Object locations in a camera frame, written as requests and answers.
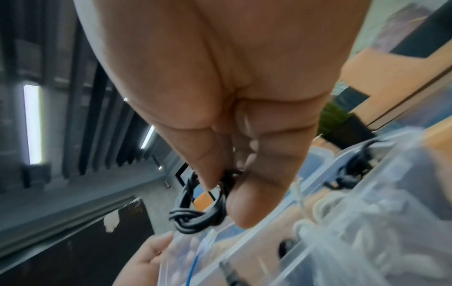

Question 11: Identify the person's left hand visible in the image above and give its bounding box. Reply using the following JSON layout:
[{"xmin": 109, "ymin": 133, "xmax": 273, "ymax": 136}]
[{"xmin": 113, "ymin": 231, "xmax": 176, "ymax": 286}]

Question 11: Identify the person's right hand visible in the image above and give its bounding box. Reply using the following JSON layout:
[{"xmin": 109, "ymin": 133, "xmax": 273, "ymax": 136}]
[{"xmin": 72, "ymin": 0, "xmax": 373, "ymax": 229}]

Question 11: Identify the blue network cable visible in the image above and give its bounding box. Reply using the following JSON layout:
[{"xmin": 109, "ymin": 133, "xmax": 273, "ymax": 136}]
[{"xmin": 185, "ymin": 231, "xmax": 218, "ymax": 286}]

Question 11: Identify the thick white cable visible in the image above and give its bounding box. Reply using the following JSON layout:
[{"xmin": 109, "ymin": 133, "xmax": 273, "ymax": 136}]
[{"xmin": 310, "ymin": 192, "xmax": 357, "ymax": 224}]

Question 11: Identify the clear plastic container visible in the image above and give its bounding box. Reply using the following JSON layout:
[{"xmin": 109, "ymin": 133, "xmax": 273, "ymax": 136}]
[{"xmin": 158, "ymin": 127, "xmax": 452, "ymax": 286}]

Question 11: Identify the dark framed glass door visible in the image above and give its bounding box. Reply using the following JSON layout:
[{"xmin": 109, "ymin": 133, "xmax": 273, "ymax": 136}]
[{"xmin": 174, "ymin": 162, "xmax": 198, "ymax": 194}]

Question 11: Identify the green potted plant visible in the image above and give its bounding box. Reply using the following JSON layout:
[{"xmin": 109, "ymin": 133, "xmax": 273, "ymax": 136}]
[{"xmin": 317, "ymin": 101, "xmax": 375, "ymax": 149}]

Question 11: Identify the row of ceiling light strips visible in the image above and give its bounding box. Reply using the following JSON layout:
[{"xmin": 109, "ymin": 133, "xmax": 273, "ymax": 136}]
[{"xmin": 23, "ymin": 83, "xmax": 156, "ymax": 166}]

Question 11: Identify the wooden table with blue inlay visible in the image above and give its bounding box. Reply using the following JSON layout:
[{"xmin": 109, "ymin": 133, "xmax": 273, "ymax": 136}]
[{"xmin": 310, "ymin": 69, "xmax": 452, "ymax": 174}]

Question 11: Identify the dark wall panel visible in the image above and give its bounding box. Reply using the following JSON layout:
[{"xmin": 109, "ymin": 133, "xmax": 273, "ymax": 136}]
[{"xmin": 0, "ymin": 196, "xmax": 156, "ymax": 286}]

